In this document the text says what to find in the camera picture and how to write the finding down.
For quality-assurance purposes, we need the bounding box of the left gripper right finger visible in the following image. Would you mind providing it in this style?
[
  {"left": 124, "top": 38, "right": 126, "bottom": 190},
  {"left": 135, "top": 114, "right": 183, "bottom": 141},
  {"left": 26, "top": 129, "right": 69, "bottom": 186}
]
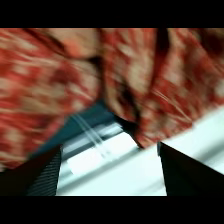
[{"left": 157, "top": 141, "right": 224, "bottom": 197}]

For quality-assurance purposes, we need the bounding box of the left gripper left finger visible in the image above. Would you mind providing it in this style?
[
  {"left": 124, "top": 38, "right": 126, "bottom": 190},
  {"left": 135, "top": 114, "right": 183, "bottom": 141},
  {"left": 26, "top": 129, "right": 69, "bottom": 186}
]
[{"left": 0, "top": 144, "right": 64, "bottom": 197}]

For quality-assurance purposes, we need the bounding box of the red patterned garment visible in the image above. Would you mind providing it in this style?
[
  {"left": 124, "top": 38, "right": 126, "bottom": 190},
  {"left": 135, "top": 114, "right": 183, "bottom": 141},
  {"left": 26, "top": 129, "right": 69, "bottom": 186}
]
[{"left": 0, "top": 27, "right": 224, "bottom": 173}]

